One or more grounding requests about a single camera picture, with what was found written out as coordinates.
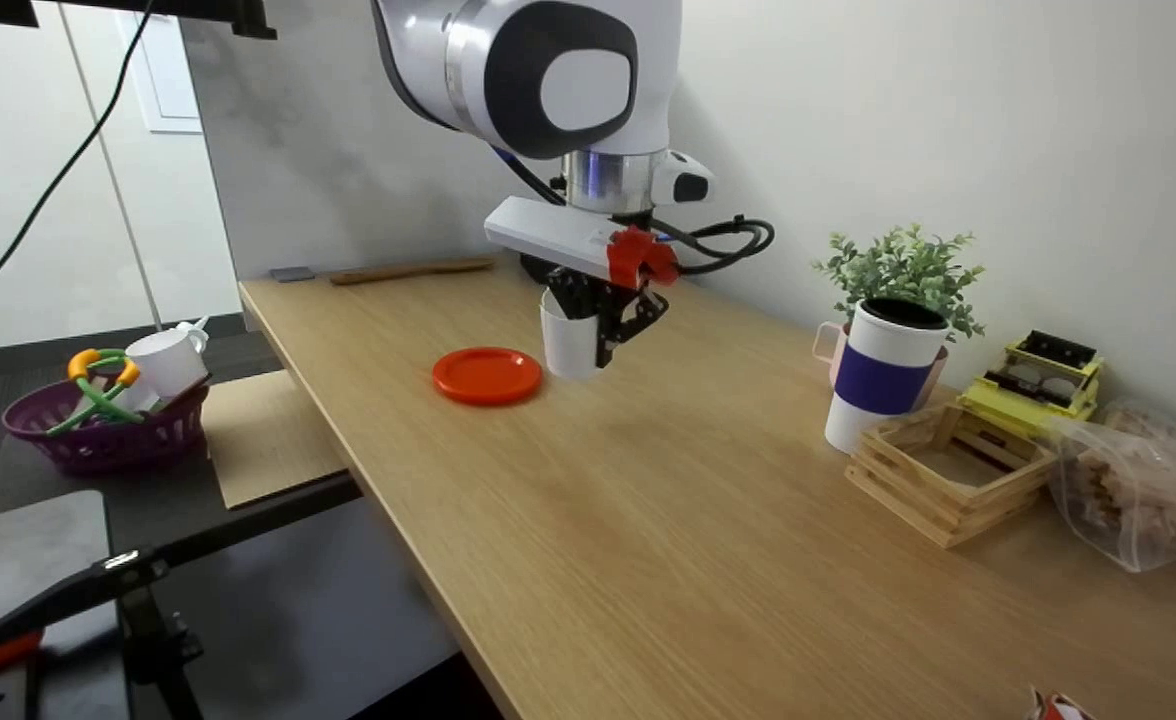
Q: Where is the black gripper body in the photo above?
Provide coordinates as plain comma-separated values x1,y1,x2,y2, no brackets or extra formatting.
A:
521,202,674,321

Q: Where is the white ceramic mug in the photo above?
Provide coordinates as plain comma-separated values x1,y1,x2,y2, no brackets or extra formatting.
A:
539,287,596,378

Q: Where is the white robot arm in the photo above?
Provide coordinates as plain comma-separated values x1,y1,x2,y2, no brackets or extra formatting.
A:
370,0,708,378

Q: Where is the small red plate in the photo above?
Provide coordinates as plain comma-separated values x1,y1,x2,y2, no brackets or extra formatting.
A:
433,348,545,409

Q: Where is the white cup with blue sleeve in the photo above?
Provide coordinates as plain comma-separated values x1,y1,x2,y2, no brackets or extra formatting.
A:
824,295,943,450

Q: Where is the green plant in pink pot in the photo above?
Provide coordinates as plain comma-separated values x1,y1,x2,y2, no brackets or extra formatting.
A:
817,223,985,342

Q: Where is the small wooden crate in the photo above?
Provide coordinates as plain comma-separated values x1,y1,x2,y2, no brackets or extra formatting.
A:
845,409,1054,547

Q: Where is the yellow toy box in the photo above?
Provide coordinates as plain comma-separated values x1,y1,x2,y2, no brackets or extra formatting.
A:
960,331,1104,438

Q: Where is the white cup in basket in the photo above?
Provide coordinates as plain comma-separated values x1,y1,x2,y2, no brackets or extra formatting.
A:
122,321,207,411

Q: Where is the purple plastic basket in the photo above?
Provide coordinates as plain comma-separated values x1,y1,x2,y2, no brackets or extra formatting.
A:
0,378,207,476

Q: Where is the clear plastic bag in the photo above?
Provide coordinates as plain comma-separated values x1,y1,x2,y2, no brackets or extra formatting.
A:
1049,402,1176,577

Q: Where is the small red white toy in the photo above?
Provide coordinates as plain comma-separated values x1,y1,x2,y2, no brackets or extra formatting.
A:
1028,689,1091,720

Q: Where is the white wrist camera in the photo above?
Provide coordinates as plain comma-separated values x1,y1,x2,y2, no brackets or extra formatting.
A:
481,190,684,295

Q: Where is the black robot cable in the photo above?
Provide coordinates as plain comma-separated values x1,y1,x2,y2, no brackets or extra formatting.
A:
491,144,780,281

